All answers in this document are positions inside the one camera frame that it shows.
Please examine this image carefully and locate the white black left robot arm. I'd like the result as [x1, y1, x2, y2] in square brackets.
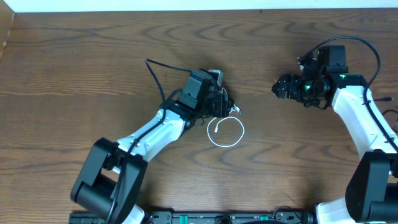
[70, 69, 234, 223]

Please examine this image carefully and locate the white usb cable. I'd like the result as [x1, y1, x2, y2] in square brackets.
[206, 88, 246, 148]

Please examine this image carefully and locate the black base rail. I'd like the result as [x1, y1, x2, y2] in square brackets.
[68, 208, 318, 224]

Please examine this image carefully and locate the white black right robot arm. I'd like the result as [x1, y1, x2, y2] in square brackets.
[272, 45, 397, 223]

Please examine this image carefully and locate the black usb cable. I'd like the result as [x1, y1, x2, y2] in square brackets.
[373, 96, 398, 133]

